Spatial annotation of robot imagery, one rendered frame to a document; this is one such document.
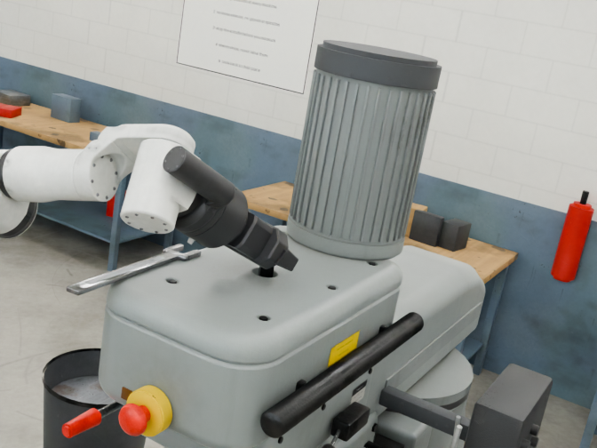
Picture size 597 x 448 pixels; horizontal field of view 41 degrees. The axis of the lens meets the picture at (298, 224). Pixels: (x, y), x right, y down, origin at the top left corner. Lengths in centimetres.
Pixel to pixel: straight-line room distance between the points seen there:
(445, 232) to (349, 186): 381
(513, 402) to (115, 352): 63
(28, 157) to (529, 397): 84
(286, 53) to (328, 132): 476
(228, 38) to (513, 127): 229
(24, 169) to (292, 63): 498
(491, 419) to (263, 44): 502
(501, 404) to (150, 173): 67
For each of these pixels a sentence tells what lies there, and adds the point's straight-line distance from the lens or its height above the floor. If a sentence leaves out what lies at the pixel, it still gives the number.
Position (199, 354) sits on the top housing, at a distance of 96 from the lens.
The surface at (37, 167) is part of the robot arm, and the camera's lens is 104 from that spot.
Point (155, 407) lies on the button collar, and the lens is 100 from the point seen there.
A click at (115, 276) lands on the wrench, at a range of 104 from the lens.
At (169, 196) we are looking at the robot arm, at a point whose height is 203.
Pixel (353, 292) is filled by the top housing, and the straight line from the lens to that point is 114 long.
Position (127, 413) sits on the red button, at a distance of 100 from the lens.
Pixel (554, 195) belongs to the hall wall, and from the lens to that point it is 531.
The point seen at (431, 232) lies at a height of 97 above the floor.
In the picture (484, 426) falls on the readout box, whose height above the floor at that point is 169.
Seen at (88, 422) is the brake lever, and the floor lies 170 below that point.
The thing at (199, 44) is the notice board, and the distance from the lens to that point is 643.
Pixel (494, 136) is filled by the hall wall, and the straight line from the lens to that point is 537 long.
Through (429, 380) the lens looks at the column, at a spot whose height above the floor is 156.
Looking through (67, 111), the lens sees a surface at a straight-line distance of 694.
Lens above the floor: 229
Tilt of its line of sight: 17 degrees down
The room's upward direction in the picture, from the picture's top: 10 degrees clockwise
